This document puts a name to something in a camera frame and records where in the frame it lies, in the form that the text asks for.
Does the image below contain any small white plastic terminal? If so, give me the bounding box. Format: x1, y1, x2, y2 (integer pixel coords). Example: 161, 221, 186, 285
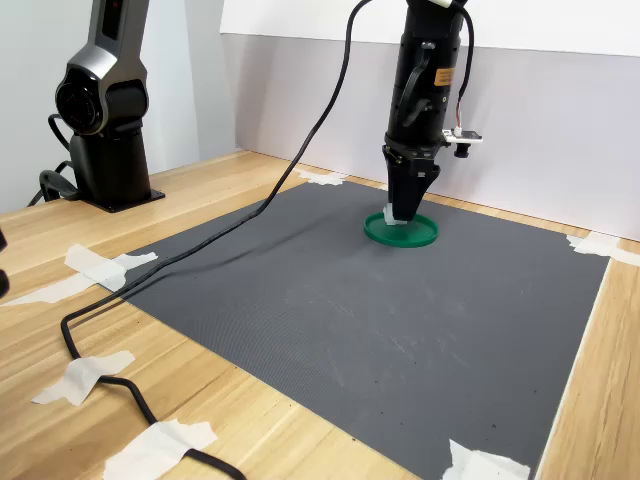
381, 203, 408, 228

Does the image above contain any round green lid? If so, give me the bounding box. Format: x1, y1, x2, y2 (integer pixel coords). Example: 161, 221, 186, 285
362, 210, 440, 250

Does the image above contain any white tape piece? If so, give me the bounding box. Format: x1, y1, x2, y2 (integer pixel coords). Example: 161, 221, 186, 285
101, 418, 219, 480
31, 349, 137, 408
293, 168, 350, 188
565, 231, 640, 267
441, 438, 532, 480

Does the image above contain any white partition panel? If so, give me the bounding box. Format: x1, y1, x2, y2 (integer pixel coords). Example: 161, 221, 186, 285
447, 0, 640, 244
219, 0, 407, 192

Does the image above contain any dark grey mat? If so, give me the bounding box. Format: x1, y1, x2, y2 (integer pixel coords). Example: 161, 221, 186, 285
96, 179, 613, 480

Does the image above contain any white tape cross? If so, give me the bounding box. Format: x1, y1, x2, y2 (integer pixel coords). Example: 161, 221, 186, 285
0, 243, 159, 308

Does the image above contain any black device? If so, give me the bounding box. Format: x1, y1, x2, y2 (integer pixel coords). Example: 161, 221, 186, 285
0, 225, 12, 297

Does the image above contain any thick black camera cable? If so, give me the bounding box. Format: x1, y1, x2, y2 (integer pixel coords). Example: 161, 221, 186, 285
59, 0, 374, 480

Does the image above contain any thin camera wire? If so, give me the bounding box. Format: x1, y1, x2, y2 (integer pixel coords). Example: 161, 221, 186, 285
449, 0, 477, 135

